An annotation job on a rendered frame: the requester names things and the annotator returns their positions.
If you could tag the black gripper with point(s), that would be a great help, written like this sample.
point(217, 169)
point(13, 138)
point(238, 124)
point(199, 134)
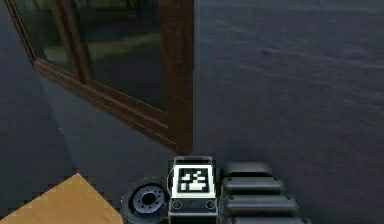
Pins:
point(148, 200)

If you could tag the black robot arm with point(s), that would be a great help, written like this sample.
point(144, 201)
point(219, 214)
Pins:
point(253, 200)

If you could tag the brown framed window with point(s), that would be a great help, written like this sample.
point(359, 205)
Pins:
point(116, 60)

